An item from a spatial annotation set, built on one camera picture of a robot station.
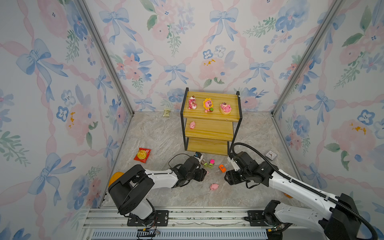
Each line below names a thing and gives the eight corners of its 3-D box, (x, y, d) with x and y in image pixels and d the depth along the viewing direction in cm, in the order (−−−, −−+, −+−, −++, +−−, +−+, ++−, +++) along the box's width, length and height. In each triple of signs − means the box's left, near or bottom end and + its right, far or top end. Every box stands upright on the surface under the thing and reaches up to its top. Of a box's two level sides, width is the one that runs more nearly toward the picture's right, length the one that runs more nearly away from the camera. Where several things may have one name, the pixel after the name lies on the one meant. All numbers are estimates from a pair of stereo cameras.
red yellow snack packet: (135, 161, 96) (134, 158, 93) (140, 150, 101) (139, 147, 98) (146, 162, 95) (144, 160, 92) (150, 151, 100) (149, 149, 97)
